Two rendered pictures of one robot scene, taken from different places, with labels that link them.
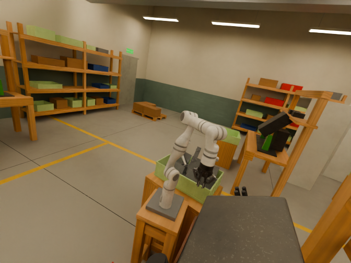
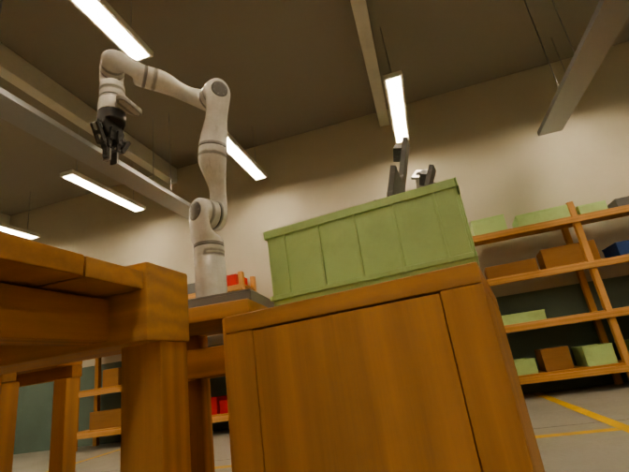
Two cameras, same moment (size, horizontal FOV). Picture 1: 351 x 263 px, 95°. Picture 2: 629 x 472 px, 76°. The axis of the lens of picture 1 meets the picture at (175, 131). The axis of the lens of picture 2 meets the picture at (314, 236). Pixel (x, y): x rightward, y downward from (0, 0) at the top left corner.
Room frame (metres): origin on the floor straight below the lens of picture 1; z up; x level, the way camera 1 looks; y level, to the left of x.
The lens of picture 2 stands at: (1.15, -1.25, 0.66)
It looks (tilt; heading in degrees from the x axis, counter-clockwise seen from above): 18 degrees up; 82
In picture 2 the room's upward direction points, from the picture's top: 8 degrees counter-clockwise
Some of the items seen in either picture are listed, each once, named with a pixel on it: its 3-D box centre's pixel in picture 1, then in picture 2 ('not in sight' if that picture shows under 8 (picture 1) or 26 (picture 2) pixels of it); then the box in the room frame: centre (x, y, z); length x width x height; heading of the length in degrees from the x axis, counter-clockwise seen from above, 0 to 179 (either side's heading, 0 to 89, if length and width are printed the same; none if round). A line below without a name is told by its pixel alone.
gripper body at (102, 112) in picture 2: (205, 169); (111, 125); (0.76, -0.20, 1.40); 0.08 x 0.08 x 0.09
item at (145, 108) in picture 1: (149, 110); not in sight; (6.45, 1.21, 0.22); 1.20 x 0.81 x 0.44; 63
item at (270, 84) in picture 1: (279, 114); not in sight; (6.24, -3.76, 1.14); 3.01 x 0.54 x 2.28; 68
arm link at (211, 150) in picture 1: (212, 140); (111, 80); (0.76, -0.19, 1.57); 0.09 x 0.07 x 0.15; 115
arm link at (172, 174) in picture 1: (171, 178); (207, 226); (0.99, -0.04, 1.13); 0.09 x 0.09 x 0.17; 45
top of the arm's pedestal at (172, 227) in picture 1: (164, 209); (212, 321); (0.99, -0.04, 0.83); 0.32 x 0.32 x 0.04; 75
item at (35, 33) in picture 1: (80, 79); (593, 288); (5.11, 3.27, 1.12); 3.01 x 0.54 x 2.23; 158
